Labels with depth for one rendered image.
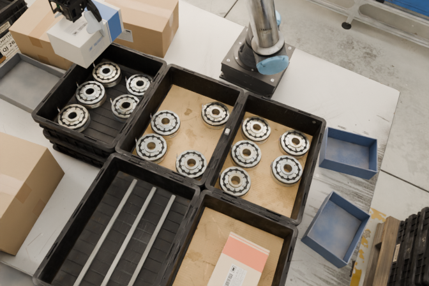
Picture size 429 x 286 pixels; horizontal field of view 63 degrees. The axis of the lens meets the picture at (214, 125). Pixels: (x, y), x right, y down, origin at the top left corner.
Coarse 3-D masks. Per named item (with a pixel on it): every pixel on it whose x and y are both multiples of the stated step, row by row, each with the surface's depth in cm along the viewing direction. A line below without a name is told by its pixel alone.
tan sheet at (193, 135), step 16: (176, 96) 132; (192, 96) 132; (176, 112) 128; (192, 112) 129; (192, 128) 125; (208, 128) 126; (176, 144) 121; (192, 144) 122; (208, 144) 122; (208, 160) 119
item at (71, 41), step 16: (96, 0) 111; (112, 16) 108; (48, 32) 102; (64, 32) 103; (80, 32) 103; (96, 32) 104; (112, 32) 112; (64, 48) 104; (80, 48) 101; (96, 48) 108; (80, 64) 107
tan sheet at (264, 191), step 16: (240, 128) 127; (272, 128) 128; (288, 128) 128; (272, 144) 124; (272, 160) 121; (304, 160) 122; (256, 176) 117; (256, 192) 114; (272, 192) 115; (288, 192) 115; (272, 208) 112; (288, 208) 112
